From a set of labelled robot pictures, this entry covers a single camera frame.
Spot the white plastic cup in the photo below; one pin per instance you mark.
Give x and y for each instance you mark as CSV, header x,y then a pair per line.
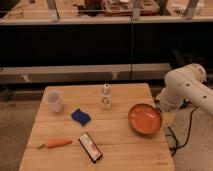
x,y
53,99

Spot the orange carrot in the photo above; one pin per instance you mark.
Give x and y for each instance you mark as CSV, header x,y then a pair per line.
x,y
55,143

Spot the clear plastic bottle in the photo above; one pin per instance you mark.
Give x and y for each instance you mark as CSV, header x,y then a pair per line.
x,y
106,96

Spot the orange bowl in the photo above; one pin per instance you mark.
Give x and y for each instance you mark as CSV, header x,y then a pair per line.
x,y
145,119

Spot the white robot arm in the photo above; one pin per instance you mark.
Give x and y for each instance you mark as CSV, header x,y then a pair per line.
x,y
186,83

